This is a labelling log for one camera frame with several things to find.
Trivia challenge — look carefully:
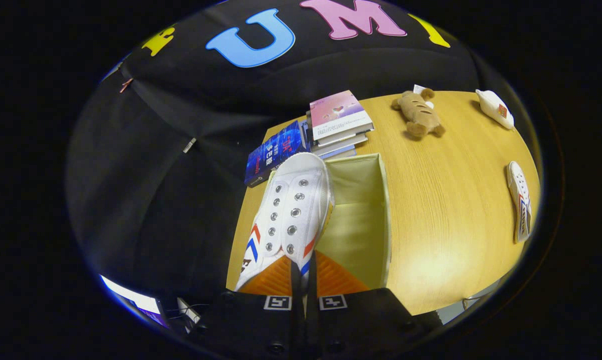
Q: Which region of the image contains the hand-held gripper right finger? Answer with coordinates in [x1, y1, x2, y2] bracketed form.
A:
[306, 250, 422, 360]

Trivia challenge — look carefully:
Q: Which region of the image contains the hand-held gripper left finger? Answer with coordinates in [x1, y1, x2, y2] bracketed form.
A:
[188, 254, 305, 360]

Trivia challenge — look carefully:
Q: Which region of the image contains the green fabric storage box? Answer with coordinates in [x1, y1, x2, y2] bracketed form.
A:
[266, 152, 393, 291]

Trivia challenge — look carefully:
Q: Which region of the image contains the white striped canvas shoe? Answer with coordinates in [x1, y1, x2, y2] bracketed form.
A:
[506, 160, 533, 244]
[234, 152, 336, 292]

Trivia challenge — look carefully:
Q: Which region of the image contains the computer monitor screen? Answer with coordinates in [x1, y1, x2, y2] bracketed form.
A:
[99, 274, 169, 328]

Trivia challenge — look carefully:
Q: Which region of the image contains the blue cover book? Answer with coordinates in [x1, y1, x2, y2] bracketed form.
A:
[244, 120, 309, 188]

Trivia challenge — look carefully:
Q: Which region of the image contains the grey paperback book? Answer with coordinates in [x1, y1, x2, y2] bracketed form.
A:
[317, 144, 358, 161]

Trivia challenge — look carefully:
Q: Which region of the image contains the white paperback book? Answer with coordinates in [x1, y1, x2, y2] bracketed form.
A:
[311, 131, 370, 151]

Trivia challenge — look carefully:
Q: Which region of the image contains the black backdrop cloth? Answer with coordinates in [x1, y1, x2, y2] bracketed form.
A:
[66, 0, 482, 311]

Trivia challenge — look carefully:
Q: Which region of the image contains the pink cover book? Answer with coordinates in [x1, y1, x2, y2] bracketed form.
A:
[309, 90, 375, 143]

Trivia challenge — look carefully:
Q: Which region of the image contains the brown bread plush toy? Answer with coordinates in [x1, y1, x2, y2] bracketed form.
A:
[391, 85, 446, 139]

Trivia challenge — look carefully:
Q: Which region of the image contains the white plush toy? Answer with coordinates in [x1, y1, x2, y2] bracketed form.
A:
[475, 89, 516, 131]

